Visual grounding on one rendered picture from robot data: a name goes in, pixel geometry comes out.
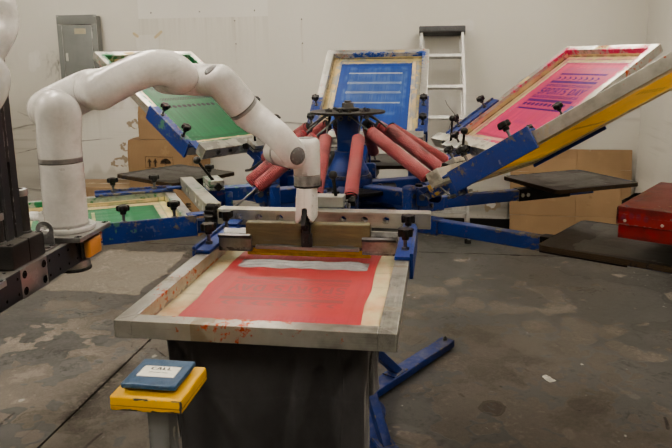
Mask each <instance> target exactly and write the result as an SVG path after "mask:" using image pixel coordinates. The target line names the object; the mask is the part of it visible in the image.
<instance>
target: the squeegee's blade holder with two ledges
mask: <svg viewBox="0 0 672 448"><path fill-rule="evenodd" d="M255 249H273V250H304V251H335V252H359V247H327V246H312V247H301V246H295V245H263V244H256V245H255Z"/></svg>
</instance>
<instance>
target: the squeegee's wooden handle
mask: <svg viewBox="0 0 672 448"><path fill-rule="evenodd" d="M311 233H312V241H313V246H327V247H359V251H362V237H371V224H370V223H347V222H312V223H311ZM246 234H251V236H252V247H253V248H255V245H256V244H263V245H295V246H301V221H300V222H299V223H296V221H269V220H248V221H247V222H246Z"/></svg>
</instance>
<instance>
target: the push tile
mask: <svg viewBox="0 0 672 448"><path fill-rule="evenodd" d="M195 366H196V363H195V362H193V361H176V360H159V359H144V360H143V361H142V362H141V363H140V364H139V365H138V366H137V367H136V368H135V369H134V370H133V371H132V372H131V373H130V374H129V375H128V376H127V377H126V378H125V379H124V380H123V381H122V382H121V387H122V388H133V389H148V390H163V391H176V390H177V388H178V387H179V386H180V385H181V383H182V382H183V381H184V380H185V378H186V377H187V376H188V375H189V373H190V372H191V371H192V370H193V368H194V367H195Z"/></svg>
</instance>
